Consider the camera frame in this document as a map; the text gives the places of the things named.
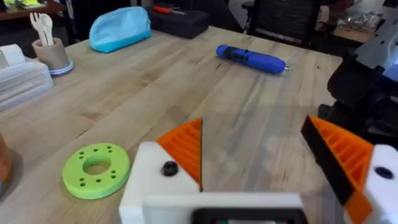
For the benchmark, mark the brown wooden side desk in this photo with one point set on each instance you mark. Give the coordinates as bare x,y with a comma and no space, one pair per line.
28,9

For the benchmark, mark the white orange left gripper left finger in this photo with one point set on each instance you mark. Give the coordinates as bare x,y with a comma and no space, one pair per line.
149,177

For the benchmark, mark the white plastic spoon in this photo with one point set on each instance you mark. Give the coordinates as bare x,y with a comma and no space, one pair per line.
47,28

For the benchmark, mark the black tool case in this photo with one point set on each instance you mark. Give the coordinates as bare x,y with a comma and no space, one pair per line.
180,23

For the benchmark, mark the cardboard box with plastic bags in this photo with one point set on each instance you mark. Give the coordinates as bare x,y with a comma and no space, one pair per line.
357,26

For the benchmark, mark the blue electric screwdriver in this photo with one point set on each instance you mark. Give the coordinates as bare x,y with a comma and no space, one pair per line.
253,59

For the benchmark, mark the white plastic fork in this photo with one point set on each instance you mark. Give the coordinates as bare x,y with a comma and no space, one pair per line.
36,26

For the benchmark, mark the green disc with holes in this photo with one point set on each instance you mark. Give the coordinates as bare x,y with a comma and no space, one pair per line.
96,170

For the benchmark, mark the black office chair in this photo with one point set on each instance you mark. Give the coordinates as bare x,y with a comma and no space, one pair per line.
281,20

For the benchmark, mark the white translucent plastic box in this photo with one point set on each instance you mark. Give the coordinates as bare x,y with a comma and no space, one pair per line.
21,82

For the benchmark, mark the white orange left gripper right finger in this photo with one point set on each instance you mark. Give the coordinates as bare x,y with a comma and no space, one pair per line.
357,161

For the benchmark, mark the light blue zip bag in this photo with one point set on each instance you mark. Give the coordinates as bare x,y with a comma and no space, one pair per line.
119,29

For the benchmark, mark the beige cutlery cup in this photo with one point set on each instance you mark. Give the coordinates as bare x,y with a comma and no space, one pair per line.
53,57

